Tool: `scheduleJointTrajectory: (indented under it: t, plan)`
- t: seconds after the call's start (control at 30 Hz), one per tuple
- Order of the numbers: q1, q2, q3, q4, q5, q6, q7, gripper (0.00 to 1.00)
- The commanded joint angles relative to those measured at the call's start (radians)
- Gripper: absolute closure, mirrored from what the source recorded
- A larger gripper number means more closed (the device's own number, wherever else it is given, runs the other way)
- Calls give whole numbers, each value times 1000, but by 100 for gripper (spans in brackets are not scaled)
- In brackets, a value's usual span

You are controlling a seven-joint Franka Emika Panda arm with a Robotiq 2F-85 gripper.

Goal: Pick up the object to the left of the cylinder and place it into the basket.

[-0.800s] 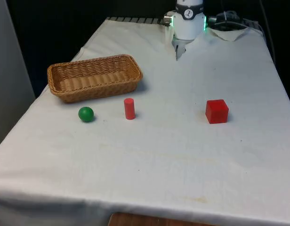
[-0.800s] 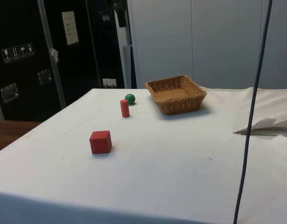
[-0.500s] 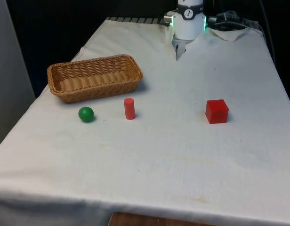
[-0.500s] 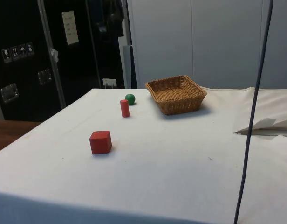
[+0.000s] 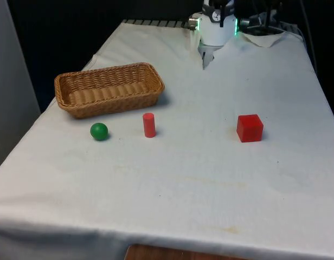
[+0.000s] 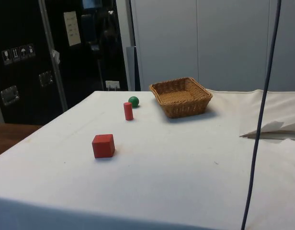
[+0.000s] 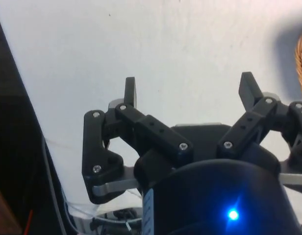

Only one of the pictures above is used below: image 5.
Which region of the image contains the red cube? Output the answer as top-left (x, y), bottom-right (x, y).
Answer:
top-left (236, 114), bottom-right (265, 144)

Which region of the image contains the red cylinder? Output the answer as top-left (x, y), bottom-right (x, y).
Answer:
top-left (142, 112), bottom-right (157, 138)

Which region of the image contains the wicker basket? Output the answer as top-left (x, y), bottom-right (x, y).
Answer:
top-left (54, 62), bottom-right (165, 120)

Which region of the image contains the green ball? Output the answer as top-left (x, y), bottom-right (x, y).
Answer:
top-left (89, 122), bottom-right (109, 142)

